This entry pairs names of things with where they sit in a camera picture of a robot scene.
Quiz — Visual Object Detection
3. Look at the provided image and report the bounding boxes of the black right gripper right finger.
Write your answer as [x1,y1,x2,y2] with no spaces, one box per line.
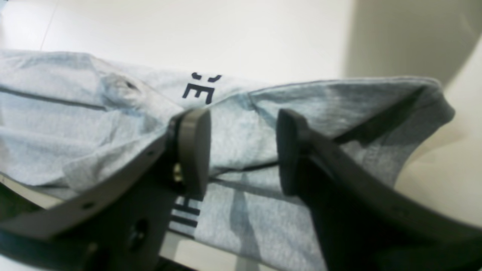
[276,109,482,271]

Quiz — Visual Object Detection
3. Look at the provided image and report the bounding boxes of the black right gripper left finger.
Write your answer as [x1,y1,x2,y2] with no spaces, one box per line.
[1,108,211,271]

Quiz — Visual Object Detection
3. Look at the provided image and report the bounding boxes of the grey T-shirt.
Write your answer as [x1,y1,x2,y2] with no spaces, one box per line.
[1,51,455,271]

